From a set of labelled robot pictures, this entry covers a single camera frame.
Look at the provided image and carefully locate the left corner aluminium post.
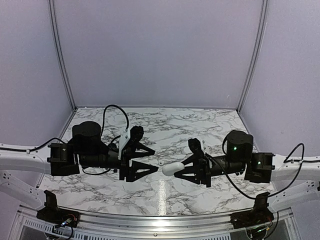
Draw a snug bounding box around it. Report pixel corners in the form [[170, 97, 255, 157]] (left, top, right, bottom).
[[48, 0, 77, 111]]

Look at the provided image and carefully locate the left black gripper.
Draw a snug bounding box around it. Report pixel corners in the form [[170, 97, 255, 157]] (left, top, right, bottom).
[[79, 143, 159, 182]]

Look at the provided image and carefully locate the white earbud charging case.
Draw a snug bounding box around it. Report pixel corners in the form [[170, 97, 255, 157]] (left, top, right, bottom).
[[162, 162, 185, 177]]

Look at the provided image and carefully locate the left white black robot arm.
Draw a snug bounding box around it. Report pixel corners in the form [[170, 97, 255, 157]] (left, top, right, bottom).
[[0, 121, 159, 223]]

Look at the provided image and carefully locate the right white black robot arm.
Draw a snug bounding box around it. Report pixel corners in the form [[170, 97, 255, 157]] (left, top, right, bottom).
[[162, 130, 320, 212]]

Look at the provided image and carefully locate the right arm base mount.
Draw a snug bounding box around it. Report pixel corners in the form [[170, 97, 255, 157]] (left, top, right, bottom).
[[230, 192, 275, 229]]

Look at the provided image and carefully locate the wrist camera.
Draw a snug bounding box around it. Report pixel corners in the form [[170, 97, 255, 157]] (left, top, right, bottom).
[[188, 138, 206, 158], [118, 125, 144, 160]]

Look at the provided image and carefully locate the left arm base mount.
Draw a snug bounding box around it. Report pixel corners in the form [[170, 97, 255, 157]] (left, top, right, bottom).
[[36, 190, 80, 228]]

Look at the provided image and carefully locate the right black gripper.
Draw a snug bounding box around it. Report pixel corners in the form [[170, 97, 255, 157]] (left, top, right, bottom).
[[174, 153, 247, 188]]

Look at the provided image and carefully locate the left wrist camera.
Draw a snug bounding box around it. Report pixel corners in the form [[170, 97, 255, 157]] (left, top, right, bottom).
[[118, 125, 144, 160]]

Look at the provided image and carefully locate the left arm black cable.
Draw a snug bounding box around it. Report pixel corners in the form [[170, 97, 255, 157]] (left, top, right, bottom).
[[101, 104, 131, 141]]

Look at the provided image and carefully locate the right corner aluminium post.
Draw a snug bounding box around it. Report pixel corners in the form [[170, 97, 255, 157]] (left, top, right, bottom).
[[236, 0, 270, 114]]

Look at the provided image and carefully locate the corner aluminium post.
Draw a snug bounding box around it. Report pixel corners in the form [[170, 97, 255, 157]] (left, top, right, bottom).
[[236, 0, 270, 114], [48, 0, 77, 111]]

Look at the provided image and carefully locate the aluminium front rail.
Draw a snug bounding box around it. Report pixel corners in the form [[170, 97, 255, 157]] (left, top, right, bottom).
[[8, 205, 301, 240]]

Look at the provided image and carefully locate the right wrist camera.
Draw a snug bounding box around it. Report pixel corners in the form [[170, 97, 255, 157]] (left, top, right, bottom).
[[188, 138, 206, 158]]

